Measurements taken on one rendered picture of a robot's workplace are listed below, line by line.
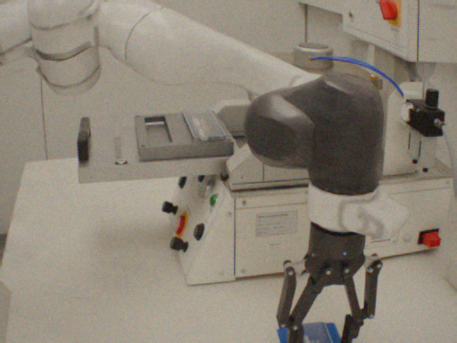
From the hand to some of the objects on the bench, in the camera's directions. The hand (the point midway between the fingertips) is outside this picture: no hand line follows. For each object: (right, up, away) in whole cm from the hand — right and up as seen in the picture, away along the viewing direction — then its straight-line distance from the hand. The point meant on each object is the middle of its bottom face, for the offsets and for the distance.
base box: (+2, +12, +43) cm, 44 cm away
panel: (-25, +11, +39) cm, 48 cm away
